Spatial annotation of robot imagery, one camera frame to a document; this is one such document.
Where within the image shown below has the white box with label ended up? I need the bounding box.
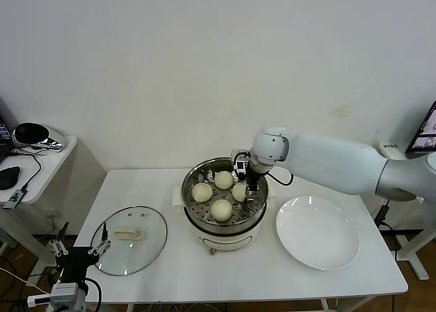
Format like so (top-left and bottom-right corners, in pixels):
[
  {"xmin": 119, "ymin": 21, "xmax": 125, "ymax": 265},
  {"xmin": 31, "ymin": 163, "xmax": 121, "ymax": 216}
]
[{"xmin": 377, "ymin": 140, "xmax": 401, "ymax": 158}]

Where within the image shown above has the white steamed baozi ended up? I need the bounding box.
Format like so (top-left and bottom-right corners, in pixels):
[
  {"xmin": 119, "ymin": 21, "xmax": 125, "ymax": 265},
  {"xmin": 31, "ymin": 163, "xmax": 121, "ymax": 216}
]
[
  {"xmin": 191, "ymin": 183, "xmax": 214, "ymax": 204},
  {"xmin": 213, "ymin": 170, "xmax": 235, "ymax": 191},
  {"xmin": 210, "ymin": 199, "xmax": 234, "ymax": 223},
  {"xmin": 231, "ymin": 183, "xmax": 248, "ymax": 203}
]

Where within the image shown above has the white floor cable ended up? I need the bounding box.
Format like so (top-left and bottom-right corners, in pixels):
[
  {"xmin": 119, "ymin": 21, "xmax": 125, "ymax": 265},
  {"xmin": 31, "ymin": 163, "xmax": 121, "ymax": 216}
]
[{"xmin": 0, "ymin": 268, "xmax": 40, "ymax": 289}]

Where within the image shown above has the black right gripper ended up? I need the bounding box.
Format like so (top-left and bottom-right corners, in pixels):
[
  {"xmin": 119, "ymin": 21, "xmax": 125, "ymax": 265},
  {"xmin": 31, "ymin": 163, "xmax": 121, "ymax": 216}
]
[{"xmin": 245, "ymin": 161, "xmax": 262, "ymax": 205}]

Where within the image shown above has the dark laptop with pink screen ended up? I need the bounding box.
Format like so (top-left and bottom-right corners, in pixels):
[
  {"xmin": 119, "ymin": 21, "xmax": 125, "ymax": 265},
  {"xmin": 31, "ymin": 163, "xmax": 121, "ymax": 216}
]
[{"xmin": 0, "ymin": 95, "xmax": 20, "ymax": 166}]

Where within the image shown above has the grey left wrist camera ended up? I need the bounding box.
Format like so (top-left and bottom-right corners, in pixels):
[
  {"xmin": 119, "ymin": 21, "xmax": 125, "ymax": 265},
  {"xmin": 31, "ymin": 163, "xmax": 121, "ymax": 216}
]
[{"xmin": 27, "ymin": 283, "xmax": 80, "ymax": 308}]

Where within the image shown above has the chrome headset with black visor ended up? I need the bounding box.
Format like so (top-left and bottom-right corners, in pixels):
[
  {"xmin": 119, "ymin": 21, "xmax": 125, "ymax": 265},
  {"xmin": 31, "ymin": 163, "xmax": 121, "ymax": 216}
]
[{"xmin": 12, "ymin": 122, "xmax": 66, "ymax": 154}]

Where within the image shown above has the grey open laptop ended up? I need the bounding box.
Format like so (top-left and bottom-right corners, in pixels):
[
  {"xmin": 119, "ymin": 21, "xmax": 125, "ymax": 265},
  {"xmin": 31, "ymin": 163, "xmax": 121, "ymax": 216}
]
[{"xmin": 405, "ymin": 102, "xmax": 436, "ymax": 159}]

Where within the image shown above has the black computer mouse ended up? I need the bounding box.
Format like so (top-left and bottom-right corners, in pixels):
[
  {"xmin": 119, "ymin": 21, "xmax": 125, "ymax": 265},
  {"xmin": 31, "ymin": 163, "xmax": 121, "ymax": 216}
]
[{"xmin": 0, "ymin": 166, "xmax": 22, "ymax": 191}]

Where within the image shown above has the black inline cable adapter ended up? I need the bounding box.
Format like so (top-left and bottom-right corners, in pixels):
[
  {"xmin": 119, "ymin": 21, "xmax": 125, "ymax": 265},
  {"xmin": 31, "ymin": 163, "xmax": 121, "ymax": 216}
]
[{"xmin": 373, "ymin": 205, "xmax": 388, "ymax": 226}]

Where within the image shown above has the white side table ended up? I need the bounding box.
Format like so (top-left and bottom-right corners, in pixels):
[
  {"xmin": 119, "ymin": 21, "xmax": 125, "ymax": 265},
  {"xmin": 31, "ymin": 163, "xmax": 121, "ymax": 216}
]
[
  {"xmin": 0, "ymin": 136, "xmax": 108, "ymax": 268},
  {"xmin": 349, "ymin": 140, "xmax": 431, "ymax": 281}
]

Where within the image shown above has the white round plate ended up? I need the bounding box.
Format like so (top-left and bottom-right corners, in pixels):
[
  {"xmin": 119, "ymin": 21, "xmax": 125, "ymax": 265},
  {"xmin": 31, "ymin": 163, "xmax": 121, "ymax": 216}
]
[{"xmin": 275, "ymin": 196, "xmax": 360, "ymax": 271}]

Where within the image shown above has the stainless steel steamer basket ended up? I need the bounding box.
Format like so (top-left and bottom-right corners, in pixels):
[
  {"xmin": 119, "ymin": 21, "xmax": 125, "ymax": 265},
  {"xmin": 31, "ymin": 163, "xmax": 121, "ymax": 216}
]
[{"xmin": 181, "ymin": 157, "xmax": 270, "ymax": 226}]

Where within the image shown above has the round glass pot lid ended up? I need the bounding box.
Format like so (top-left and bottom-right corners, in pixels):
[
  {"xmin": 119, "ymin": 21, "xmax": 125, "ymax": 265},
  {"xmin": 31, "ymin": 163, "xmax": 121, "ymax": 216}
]
[{"xmin": 90, "ymin": 206, "xmax": 169, "ymax": 277}]

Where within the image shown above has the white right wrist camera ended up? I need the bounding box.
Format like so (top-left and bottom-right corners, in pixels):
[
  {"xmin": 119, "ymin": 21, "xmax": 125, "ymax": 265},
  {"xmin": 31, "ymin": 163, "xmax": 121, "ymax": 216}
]
[{"xmin": 232, "ymin": 149, "xmax": 250, "ymax": 182}]

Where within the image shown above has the silver usb hub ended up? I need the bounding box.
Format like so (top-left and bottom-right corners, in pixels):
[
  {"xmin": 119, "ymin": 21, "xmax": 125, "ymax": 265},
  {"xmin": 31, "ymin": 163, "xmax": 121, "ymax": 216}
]
[{"xmin": 2, "ymin": 188, "xmax": 29, "ymax": 210}]

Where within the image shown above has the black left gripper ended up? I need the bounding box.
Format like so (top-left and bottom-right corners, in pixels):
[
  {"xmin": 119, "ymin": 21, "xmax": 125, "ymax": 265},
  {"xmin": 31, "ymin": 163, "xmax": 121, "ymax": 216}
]
[{"xmin": 48, "ymin": 222, "xmax": 112, "ymax": 283}]

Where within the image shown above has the thin black desk cable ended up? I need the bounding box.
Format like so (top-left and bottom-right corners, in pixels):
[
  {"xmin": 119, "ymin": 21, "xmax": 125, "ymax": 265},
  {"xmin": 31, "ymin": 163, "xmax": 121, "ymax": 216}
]
[{"xmin": 9, "ymin": 149, "xmax": 44, "ymax": 192}]

